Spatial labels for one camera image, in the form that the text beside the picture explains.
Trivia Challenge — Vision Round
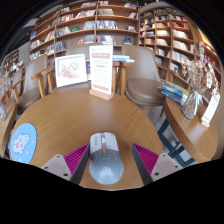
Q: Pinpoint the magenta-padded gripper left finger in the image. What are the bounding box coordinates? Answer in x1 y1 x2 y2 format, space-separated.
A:
41 143 92 186

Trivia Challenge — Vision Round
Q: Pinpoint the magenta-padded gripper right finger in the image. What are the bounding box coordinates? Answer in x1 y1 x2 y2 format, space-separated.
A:
131 143 184 186

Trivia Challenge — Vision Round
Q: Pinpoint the grey computer mouse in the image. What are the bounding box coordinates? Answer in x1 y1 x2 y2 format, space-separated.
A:
88 131 125 186

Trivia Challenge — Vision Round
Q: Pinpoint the round blue mouse pad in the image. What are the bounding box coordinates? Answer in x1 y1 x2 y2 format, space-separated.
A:
9 122 38 165

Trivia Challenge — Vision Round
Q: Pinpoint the small white table sign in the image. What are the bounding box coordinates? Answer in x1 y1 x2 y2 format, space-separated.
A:
200 93 222 128

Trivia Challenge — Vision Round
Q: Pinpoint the stack of blue books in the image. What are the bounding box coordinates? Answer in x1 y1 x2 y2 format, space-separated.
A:
157 80 190 107

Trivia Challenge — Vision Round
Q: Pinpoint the glass vase with beige flowers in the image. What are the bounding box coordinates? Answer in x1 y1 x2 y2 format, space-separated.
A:
181 43 220 121

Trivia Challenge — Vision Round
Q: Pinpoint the white framed picture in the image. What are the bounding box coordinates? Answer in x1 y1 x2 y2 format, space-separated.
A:
54 53 89 88

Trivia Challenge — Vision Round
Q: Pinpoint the dark upright book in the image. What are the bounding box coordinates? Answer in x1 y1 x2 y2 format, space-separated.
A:
85 59 92 76

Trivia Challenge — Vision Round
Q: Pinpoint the white sign on wooden base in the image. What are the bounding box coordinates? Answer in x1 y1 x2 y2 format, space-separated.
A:
88 44 115 101

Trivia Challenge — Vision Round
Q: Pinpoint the stack of light books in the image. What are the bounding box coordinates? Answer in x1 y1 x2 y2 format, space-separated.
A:
112 54 136 64

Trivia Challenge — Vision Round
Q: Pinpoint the distant wooden bookshelf unit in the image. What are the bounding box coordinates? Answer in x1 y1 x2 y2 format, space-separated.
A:
2 49 21 73

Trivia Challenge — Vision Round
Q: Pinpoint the curved wooden bookshelf unit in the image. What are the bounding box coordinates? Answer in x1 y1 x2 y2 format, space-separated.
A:
139 6 223 95

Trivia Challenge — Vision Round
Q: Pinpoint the flat wooden bookshelf unit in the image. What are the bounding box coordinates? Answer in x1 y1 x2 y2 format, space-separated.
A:
28 1 140 63

